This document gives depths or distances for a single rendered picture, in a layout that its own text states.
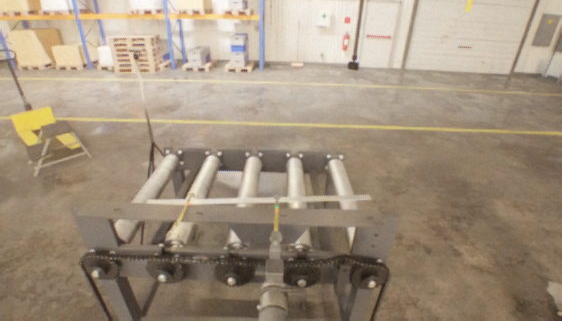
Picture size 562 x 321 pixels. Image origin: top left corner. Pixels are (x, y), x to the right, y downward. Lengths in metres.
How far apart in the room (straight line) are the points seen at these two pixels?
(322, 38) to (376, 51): 1.92
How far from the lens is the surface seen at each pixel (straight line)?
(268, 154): 2.02
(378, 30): 10.31
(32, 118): 5.78
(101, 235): 1.42
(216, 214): 1.11
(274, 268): 0.83
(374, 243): 1.27
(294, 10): 9.85
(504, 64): 12.73
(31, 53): 11.61
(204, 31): 10.23
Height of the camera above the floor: 1.89
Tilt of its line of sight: 27 degrees down
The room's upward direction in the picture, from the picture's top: 2 degrees clockwise
